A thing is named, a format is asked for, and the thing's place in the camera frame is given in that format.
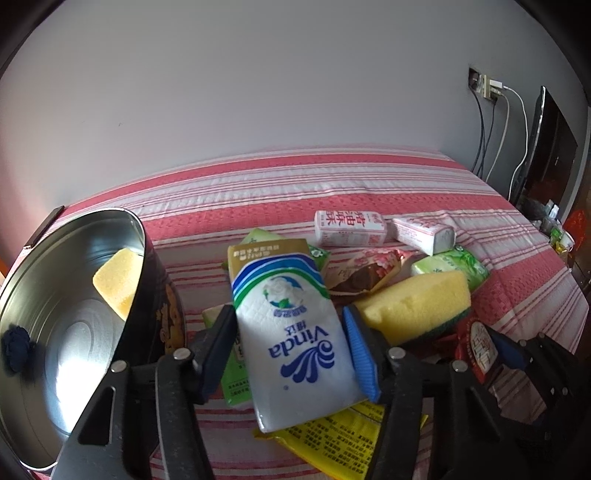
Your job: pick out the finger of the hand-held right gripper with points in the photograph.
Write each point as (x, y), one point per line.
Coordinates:
(508, 353)

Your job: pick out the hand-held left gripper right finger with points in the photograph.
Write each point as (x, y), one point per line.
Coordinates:
(362, 357)

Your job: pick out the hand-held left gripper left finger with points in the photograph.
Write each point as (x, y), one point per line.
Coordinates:
(216, 367)

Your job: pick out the green tissue pack brown label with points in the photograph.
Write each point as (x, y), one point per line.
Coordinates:
(235, 383)

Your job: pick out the yellow green scouring sponge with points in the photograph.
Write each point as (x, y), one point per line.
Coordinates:
(411, 304)

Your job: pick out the white blue tissue pack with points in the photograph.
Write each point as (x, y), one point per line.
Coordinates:
(295, 323)

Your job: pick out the yellow printed packet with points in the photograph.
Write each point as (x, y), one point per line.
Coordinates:
(332, 434)

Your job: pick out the shiny green tissue pack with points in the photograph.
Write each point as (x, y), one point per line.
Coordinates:
(452, 265)

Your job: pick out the round metal tin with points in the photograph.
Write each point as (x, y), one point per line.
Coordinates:
(69, 350)

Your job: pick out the red brown snack packet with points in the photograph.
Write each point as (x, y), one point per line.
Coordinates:
(369, 272)

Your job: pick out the white red printed pack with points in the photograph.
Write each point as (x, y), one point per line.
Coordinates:
(348, 228)

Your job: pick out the red bag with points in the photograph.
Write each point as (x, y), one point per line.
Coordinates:
(579, 224)

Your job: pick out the small white bottles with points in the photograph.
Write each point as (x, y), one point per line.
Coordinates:
(551, 210)

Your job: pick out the red white striped bedsheet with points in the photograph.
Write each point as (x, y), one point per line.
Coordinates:
(277, 184)

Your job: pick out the dark blue fabric ball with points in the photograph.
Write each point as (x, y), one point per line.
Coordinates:
(16, 348)

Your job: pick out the black flat screen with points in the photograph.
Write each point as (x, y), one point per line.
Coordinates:
(549, 152)

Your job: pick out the dark smartphone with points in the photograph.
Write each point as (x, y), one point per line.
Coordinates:
(44, 227)

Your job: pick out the wall socket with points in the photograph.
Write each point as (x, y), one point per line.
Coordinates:
(485, 85)

